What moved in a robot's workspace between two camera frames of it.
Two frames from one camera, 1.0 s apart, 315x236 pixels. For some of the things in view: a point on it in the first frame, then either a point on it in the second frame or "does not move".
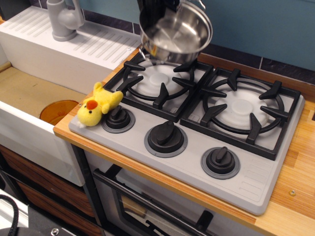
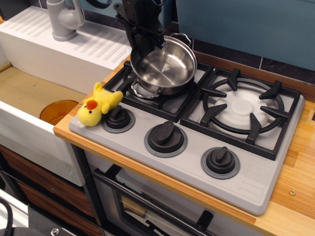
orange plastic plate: [55, 111] does not move
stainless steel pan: [175, 37] to [168, 71]
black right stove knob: [221, 163] does not move
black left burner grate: [168, 89] does not move
